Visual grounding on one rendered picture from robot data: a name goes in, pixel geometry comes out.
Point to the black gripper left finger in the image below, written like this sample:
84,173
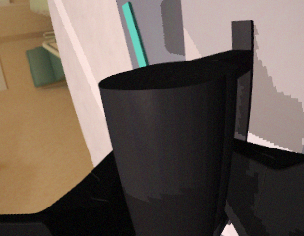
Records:
95,207

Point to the green small trowel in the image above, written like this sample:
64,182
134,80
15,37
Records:
133,28

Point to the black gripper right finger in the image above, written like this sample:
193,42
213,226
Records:
266,191

